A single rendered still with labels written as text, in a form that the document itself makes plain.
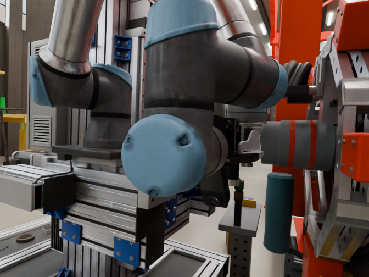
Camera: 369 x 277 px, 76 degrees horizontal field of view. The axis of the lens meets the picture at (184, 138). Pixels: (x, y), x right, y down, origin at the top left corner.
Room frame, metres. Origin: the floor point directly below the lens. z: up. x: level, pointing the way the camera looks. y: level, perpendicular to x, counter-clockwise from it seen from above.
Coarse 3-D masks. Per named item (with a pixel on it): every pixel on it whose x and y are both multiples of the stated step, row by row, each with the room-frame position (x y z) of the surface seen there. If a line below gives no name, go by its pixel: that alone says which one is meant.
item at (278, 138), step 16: (272, 128) 0.66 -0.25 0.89; (288, 128) 0.64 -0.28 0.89; (304, 128) 0.63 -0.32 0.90; (320, 128) 0.62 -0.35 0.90; (336, 128) 0.62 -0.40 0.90; (272, 144) 0.64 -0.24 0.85; (288, 144) 0.62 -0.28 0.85; (304, 144) 0.61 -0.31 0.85; (320, 144) 0.60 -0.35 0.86; (272, 160) 0.67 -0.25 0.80; (288, 160) 0.64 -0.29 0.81; (304, 160) 0.62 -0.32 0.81; (320, 160) 0.61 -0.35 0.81
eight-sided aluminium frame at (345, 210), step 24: (336, 72) 0.49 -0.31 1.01; (360, 72) 0.47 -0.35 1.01; (360, 96) 0.40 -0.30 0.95; (336, 144) 0.45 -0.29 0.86; (336, 168) 0.44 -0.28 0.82; (336, 192) 0.42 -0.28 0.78; (360, 192) 0.42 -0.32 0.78; (312, 216) 0.74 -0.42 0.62; (336, 216) 0.41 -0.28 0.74; (360, 216) 0.40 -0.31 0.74; (312, 240) 0.63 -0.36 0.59; (336, 240) 0.58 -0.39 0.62; (360, 240) 0.45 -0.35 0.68
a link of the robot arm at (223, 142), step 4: (216, 128) 0.33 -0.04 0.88; (216, 132) 0.30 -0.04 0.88; (220, 132) 0.32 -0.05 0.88; (220, 136) 0.30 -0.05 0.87; (224, 136) 0.33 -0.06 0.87; (220, 140) 0.29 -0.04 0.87; (224, 140) 0.31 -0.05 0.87; (224, 144) 0.31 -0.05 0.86; (224, 148) 0.30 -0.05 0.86; (224, 152) 0.30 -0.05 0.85; (224, 156) 0.30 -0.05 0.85; (220, 160) 0.34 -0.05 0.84; (224, 160) 0.31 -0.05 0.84; (220, 164) 0.30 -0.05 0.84; (216, 168) 0.29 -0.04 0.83; (208, 176) 0.30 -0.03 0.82
